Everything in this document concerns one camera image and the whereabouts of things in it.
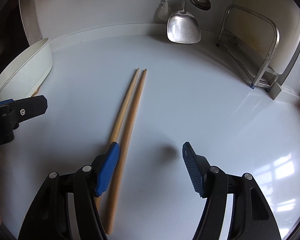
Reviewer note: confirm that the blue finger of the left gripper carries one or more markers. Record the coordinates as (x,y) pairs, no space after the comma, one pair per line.
(6,103)
(27,108)

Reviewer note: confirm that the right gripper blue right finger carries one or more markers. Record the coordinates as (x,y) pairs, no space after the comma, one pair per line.
(198,168)

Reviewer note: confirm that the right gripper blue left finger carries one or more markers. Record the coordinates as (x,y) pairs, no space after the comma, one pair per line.
(104,166)

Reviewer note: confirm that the round white basin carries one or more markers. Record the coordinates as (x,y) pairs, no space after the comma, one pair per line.
(24,75)

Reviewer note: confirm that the metal rack stand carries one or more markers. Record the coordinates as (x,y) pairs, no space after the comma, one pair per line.
(251,39)

